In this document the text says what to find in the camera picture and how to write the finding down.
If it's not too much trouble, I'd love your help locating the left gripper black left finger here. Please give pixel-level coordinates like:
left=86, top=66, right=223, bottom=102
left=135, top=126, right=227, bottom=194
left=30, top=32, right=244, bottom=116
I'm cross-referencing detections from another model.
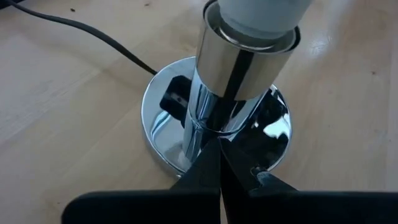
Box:
left=61, top=136, right=223, bottom=224

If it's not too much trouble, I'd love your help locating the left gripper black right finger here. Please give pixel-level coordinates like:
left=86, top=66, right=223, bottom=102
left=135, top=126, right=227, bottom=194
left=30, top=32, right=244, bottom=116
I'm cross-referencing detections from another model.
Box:
left=219, top=138, right=398, bottom=224

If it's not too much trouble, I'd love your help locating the white reflector lightbulb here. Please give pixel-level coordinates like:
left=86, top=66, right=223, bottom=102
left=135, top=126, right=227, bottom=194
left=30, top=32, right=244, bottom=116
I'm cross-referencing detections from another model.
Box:
left=216, top=0, right=313, bottom=40

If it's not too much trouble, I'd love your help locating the black lamp power cable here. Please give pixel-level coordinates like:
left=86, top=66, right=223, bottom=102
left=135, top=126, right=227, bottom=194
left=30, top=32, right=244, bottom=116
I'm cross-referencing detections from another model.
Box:
left=0, top=0, right=159, bottom=76

